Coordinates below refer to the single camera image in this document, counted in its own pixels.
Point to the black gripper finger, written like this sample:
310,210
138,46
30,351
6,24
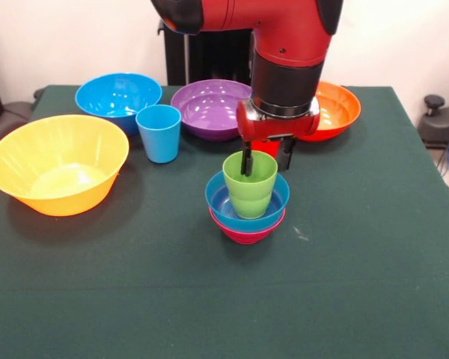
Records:
247,161
286,153

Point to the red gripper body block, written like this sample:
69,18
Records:
277,127

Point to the green cup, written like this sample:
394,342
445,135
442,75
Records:
250,198

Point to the small blue bowl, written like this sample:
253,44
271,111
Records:
219,202

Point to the pink bowl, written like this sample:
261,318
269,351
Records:
247,235

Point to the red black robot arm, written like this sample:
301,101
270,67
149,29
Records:
284,56

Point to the red cup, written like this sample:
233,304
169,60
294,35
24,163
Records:
267,146

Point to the purple bowl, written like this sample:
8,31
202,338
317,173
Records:
209,112

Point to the orange bowl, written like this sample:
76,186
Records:
336,112

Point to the blue cup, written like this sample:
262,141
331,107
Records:
159,142

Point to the dark green tablecloth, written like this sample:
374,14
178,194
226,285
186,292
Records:
209,291

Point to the large blue bowl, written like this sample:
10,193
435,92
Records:
112,93

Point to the large yellow bowl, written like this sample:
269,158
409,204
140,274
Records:
60,187

